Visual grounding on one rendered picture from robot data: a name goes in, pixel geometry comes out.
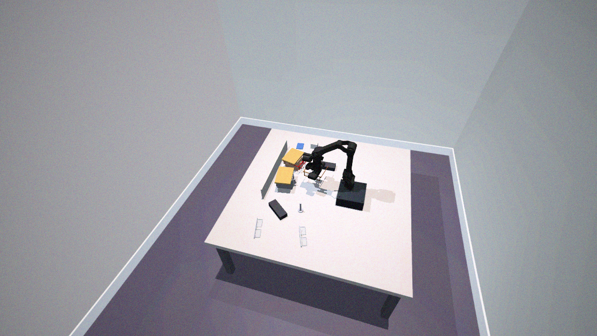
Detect grey thin panel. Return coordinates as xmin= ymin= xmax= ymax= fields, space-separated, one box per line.
xmin=261 ymin=140 xmax=287 ymax=199

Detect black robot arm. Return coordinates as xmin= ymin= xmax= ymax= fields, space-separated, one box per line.
xmin=302 ymin=140 xmax=357 ymax=190

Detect white rimmed glasses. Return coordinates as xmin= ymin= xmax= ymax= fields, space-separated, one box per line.
xmin=299 ymin=225 xmax=307 ymax=247

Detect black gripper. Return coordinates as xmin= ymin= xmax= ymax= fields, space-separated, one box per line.
xmin=308 ymin=161 xmax=325 ymax=180

